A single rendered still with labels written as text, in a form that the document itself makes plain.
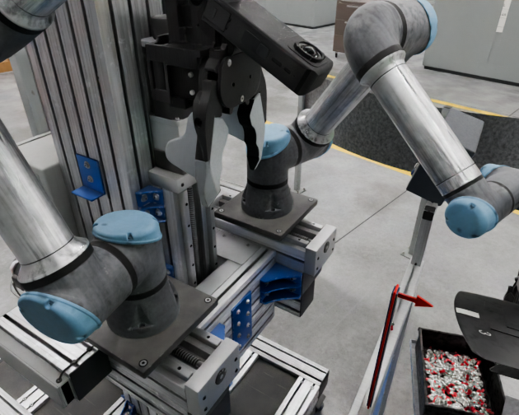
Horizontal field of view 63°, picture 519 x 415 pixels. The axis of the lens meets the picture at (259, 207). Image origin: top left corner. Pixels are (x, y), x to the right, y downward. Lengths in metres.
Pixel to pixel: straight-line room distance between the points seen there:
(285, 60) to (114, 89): 0.59
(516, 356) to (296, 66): 0.49
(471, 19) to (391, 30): 6.17
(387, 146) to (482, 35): 4.52
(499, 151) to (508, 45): 4.44
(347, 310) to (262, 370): 0.74
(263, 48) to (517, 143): 2.25
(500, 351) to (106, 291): 0.58
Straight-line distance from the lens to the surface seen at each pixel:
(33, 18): 0.73
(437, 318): 2.51
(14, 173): 0.69
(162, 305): 0.87
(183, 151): 0.42
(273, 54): 0.36
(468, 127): 1.39
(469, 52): 7.07
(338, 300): 2.46
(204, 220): 1.10
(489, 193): 0.83
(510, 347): 0.69
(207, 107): 0.37
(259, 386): 1.81
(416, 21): 0.95
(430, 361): 1.17
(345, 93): 1.06
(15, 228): 0.70
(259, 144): 0.47
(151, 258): 0.80
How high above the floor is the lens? 1.70
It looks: 32 degrees down
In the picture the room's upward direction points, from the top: straight up
